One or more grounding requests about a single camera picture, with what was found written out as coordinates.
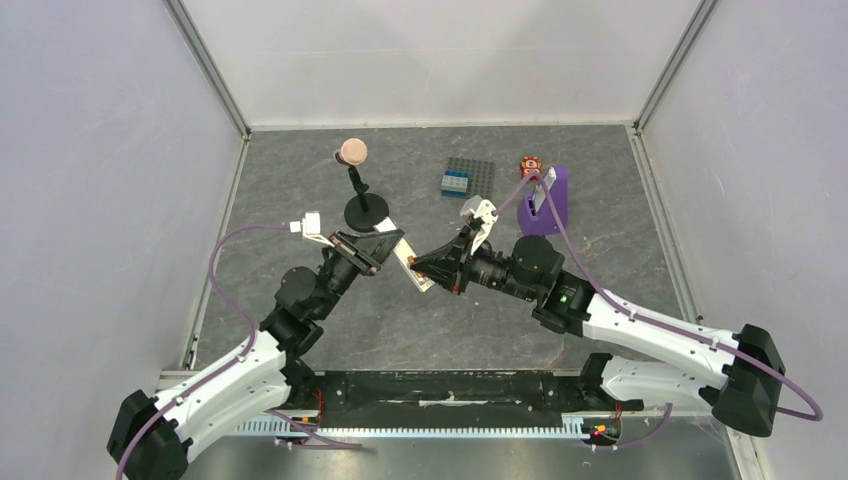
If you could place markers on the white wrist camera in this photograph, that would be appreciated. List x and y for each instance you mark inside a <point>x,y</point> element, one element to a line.
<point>309,227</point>
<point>481,215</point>

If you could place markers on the white device in holder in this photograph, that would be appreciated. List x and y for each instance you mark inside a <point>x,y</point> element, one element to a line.
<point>540,195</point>

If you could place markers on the white cable duct strip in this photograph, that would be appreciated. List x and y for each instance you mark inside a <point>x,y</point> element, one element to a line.
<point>265,425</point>

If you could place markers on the black stand with pink ball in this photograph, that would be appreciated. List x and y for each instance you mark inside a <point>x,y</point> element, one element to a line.
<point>365,210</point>

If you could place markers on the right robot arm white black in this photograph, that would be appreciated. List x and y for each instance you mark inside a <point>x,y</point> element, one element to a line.
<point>689,365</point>

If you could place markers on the red toy figure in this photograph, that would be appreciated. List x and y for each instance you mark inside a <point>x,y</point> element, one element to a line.
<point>531,168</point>

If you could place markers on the blue white lego bricks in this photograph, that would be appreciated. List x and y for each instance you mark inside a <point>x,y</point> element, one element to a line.
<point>454,184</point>

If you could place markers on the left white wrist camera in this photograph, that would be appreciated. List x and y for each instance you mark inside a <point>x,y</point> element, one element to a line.
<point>309,227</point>

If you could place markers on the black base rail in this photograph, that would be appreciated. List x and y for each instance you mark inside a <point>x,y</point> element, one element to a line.
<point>452,398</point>

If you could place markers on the white remote control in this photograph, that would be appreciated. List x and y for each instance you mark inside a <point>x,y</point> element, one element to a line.
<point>405,255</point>

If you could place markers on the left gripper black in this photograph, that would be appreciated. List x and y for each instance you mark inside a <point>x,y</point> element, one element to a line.
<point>369,251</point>

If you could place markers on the purple holder stand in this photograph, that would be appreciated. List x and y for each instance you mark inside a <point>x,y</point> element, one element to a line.
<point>543,224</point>

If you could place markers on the grey lego baseplate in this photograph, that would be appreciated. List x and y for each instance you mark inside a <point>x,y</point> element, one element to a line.
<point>481,174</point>

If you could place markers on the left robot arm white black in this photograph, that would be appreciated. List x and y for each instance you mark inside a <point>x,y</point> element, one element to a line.
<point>158,436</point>

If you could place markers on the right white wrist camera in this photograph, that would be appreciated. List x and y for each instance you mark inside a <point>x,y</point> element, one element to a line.
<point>481,215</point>

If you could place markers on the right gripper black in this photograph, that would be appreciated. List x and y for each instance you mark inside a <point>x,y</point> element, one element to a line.
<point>457,266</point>

